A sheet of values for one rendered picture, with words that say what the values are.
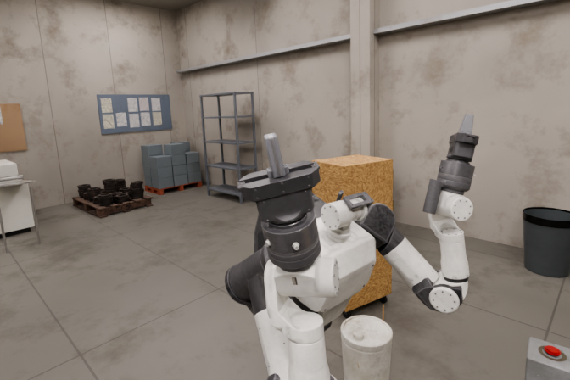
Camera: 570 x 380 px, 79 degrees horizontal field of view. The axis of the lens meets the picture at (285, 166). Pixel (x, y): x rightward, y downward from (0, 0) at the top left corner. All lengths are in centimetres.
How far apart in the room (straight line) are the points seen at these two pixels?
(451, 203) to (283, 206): 60
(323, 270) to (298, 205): 12
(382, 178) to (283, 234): 235
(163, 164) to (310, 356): 720
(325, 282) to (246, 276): 28
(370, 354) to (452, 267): 122
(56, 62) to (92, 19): 114
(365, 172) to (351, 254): 181
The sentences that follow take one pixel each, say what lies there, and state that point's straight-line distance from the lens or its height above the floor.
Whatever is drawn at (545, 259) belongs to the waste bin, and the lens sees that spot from 420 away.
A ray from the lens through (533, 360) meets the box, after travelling 137.
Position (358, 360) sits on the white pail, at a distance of 228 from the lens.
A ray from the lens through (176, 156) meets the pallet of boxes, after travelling 784.
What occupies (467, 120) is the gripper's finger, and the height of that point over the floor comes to 163.
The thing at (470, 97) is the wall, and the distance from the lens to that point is 474.
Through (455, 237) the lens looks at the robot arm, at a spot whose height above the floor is 131.
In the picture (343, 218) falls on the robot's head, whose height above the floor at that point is 142.
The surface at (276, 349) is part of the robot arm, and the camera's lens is 77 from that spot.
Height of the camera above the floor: 168
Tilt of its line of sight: 9 degrees down
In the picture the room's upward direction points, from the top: 2 degrees counter-clockwise
